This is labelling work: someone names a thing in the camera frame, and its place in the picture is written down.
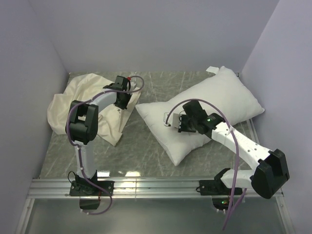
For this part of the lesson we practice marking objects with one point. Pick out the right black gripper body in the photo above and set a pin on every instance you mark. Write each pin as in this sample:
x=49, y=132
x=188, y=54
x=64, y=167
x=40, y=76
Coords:
x=187, y=125

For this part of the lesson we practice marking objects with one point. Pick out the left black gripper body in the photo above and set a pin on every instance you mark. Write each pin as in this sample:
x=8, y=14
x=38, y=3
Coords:
x=123, y=104

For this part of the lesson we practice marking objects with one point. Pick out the cream pillowcase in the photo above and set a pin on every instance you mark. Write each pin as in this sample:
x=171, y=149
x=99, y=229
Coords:
x=111, y=119

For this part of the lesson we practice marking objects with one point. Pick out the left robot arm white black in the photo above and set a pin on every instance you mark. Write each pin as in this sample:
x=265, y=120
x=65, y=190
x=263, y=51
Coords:
x=82, y=128

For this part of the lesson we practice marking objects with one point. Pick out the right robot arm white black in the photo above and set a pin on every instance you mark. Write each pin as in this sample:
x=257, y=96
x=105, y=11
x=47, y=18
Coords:
x=268, y=168

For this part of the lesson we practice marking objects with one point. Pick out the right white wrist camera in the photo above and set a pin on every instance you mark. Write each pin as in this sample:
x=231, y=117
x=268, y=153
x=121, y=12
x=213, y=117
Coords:
x=173, y=121

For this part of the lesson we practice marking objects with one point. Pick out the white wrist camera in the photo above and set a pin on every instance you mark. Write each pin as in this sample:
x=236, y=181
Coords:
x=173, y=121
x=131, y=85

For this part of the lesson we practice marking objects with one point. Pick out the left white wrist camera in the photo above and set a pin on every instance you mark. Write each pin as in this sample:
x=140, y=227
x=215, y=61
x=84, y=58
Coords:
x=131, y=85

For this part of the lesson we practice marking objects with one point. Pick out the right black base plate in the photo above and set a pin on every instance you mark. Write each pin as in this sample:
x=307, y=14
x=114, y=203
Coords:
x=212, y=187

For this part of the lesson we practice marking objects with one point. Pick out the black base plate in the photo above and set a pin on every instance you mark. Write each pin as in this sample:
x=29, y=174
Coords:
x=212, y=187
x=78, y=189

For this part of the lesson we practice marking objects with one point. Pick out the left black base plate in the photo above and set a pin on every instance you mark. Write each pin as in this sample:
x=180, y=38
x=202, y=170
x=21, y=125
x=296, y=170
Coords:
x=78, y=189

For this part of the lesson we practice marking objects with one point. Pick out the aluminium front rail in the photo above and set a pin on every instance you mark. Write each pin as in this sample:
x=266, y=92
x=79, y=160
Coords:
x=124, y=187

